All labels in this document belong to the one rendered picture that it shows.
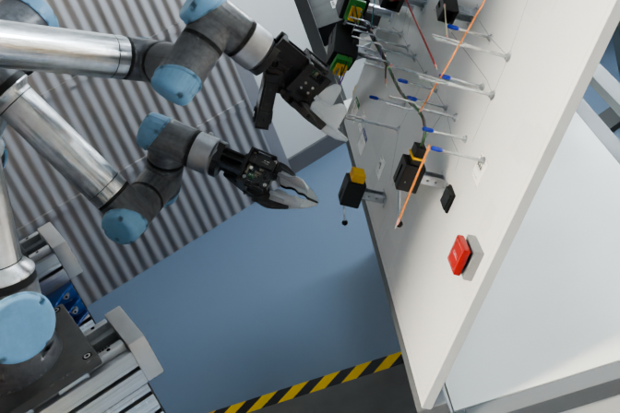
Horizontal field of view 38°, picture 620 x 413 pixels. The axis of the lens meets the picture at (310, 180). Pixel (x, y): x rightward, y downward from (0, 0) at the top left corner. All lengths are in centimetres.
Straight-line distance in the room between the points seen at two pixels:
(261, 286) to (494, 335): 192
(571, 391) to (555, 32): 63
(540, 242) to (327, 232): 186
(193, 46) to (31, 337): 52
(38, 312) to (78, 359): 20
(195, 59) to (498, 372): 80
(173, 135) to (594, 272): 88
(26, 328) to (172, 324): 228
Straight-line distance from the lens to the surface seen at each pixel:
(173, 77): 146
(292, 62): 154
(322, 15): 268
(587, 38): 135
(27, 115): 167
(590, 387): 168
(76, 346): 161
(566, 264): 194
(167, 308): 376
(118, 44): 155
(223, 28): 149
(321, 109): 157
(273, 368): 321
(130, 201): 169
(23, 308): 138
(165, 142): 171
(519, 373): 172
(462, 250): 148
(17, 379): 158
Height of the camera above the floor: 200
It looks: 29 degrees down
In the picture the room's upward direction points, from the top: 21 degrees counter-clockwise
